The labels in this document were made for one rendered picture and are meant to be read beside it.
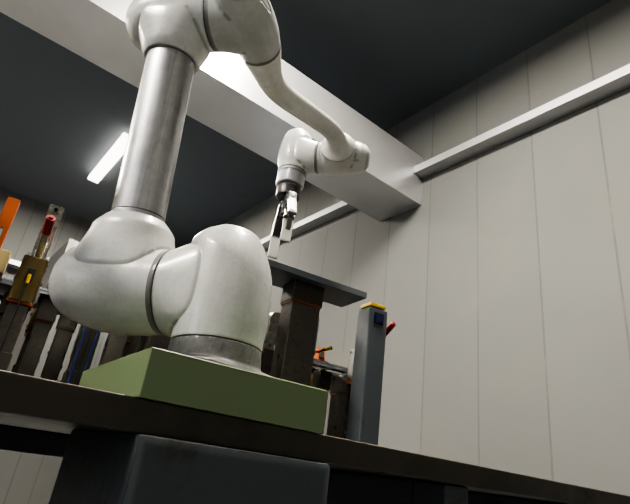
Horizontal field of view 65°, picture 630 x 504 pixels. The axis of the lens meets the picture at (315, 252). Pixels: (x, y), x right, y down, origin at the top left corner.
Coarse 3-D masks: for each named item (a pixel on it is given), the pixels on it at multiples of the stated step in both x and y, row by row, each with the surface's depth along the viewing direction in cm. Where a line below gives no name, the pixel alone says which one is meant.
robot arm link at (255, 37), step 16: (208, 0) 102; (224, 0) 100; (240, 0) 99; (256, 0) 101; (208, 16) 103; (224, 16) 102; (240, 16) 101; (256, 16) 102; (272, 16) 106; (208, 32) 105; (224, 32) 104; (240, 32) 105; (256, 32) 105; (272, 32) 108; (224, 48) 108; (240, 48) 108; (256, 48) 109; (272, 48) 111
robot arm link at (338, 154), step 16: (256, 64) 114; (272, 64) 115; (256, 80) 122; (272, 80) 121; (272, 96) 127; (288, 96) 128; (288, 112) 133; (304, 112) 133; (320, 112) 136; (320, 128) 138; (336, 128) 141; (320, 144) 154; (336, 144) 145; (352, 144) 149; (320, 160) 153; (336, 160) 149; (352, 160) 150; (368, 160) 152
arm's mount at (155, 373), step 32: (160, 352) 62; (96, 384) 74; (128, 384) 63; (160, 384) 61; (192, 384) 64; (224, 384) 66; (256, 384) 70; (288, 384) 73; (256, 416) 68; (288, 416) 72; (320, 416) 75
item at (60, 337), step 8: (64, 320) 140; (56, 328) 140; (64, 328) 140; (72, 328) 141; (56, 336) 138; (64, 336) 139; (56, 344) 138; (64, 344) 139; (48, 352) 138; (56, 352) 137; (64, 352) 138; (48, 360) 136; (56, 360) 137; (48, 368) 135; (56, 368) 136; (40, 376) 135; (48, 376) 135; (56, 376) 136
